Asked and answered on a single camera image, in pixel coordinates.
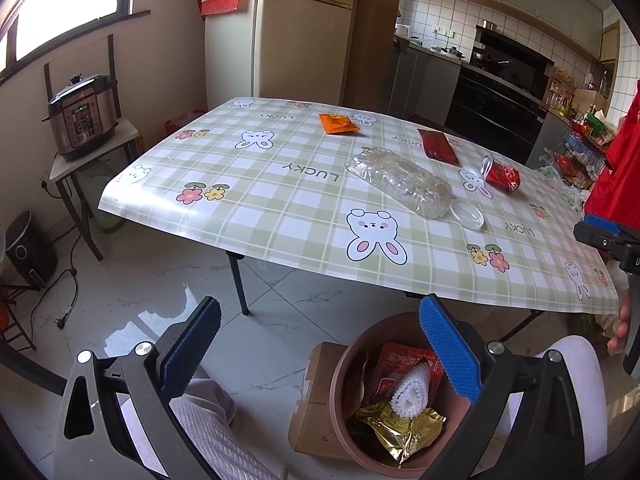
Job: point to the black built-in oven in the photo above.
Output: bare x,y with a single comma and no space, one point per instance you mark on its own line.
490,110

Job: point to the person's right leg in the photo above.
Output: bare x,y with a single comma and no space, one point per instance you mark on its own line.
575,400

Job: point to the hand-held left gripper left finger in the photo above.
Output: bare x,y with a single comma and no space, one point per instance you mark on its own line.
192,345

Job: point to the group of condiment bottles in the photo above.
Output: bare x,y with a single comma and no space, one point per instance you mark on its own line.
560,95

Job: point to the black air fryer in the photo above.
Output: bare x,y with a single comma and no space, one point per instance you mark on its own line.
27,255

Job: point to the black range hood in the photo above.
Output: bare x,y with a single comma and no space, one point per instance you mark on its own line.
520,55

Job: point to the red cloth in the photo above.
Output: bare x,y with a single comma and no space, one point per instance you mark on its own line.
620,170

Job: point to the clear plastic lid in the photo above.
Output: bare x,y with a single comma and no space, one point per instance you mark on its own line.
467,216

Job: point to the cardboard box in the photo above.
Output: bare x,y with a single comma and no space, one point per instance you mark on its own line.
315,400

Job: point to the clear plastic packaging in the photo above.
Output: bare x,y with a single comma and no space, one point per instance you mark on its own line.
400,185

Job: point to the brown wooden panel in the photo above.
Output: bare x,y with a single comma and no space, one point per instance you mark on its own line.
375,35

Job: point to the pale green bag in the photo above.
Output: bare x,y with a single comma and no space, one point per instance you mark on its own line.
100,180

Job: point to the orange snack packet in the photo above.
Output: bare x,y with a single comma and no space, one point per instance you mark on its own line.
337,124

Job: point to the red envelope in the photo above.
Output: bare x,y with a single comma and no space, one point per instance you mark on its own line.
387,370

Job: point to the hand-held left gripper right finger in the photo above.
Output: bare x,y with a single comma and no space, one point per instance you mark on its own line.
450,355

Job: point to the window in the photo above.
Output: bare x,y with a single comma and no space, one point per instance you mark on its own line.
65,10

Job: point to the person's left leg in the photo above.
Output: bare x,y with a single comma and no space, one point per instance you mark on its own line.
220,440

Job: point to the small side table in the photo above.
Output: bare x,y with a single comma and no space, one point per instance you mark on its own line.
117,135

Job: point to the dark red packet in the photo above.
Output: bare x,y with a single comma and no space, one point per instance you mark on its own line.
437,146

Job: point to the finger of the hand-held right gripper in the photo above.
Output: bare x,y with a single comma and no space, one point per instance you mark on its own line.
600,239
602,222

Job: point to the beige refrigerator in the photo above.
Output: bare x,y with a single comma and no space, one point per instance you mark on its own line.
300,45

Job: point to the gold foil wrapper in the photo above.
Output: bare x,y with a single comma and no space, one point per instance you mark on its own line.
395,430

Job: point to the black table leg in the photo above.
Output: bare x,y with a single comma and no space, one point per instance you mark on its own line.
520,327
241,290

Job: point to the grey kitchen counter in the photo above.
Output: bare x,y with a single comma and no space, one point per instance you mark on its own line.
425,80

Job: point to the person's right hand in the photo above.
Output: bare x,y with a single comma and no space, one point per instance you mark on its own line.
620,330

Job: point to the crushed red drink can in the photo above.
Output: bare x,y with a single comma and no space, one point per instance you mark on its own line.
502,177

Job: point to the checked cartoon tablecloth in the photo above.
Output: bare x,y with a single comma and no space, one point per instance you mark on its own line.
300,200

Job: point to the brown plastic bin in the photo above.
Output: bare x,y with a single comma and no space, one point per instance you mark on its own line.
350,400

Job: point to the person's leg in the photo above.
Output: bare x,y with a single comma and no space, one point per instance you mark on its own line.
575,400
220,440

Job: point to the electric pressure cooker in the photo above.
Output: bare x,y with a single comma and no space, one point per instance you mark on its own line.
80,120

